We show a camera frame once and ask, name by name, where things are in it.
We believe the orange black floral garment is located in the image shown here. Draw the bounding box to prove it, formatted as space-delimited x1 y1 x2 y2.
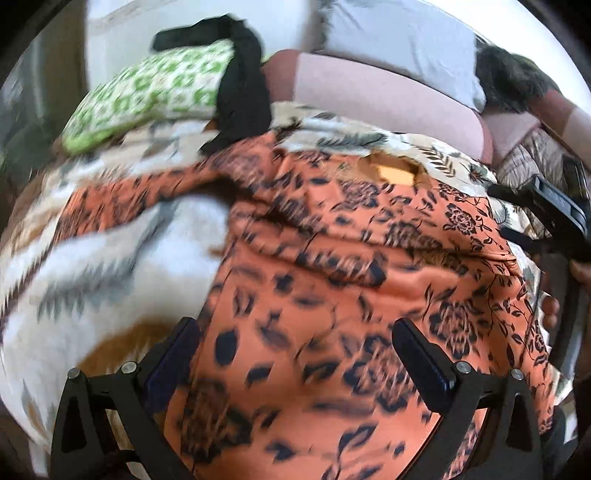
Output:
58 133 554 479

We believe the person's right hand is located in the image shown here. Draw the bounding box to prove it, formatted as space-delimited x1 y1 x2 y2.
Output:
542 255 590 331

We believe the beige striped bedsheet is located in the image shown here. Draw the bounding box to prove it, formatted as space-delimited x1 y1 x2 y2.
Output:
496 127 570 192

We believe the dark furry cushion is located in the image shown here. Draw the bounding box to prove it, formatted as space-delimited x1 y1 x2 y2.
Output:
476 45 561 114

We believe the cream leaf print blanket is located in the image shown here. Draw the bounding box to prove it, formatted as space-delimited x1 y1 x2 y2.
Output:
1 102 534 449

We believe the light grey pillow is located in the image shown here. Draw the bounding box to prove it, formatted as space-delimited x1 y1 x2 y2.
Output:
314 1 486 112

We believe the pink bolster pillow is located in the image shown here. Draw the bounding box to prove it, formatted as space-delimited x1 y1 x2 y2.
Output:
262 49 493 165

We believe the black cloth on pillow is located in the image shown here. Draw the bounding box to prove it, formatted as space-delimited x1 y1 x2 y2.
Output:
152 15 271 156

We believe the green white patterned pillow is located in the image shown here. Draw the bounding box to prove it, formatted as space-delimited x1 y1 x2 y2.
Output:
61 40 235 155

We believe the white padded headboard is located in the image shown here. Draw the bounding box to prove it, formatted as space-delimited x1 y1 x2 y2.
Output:
85 0 320 88

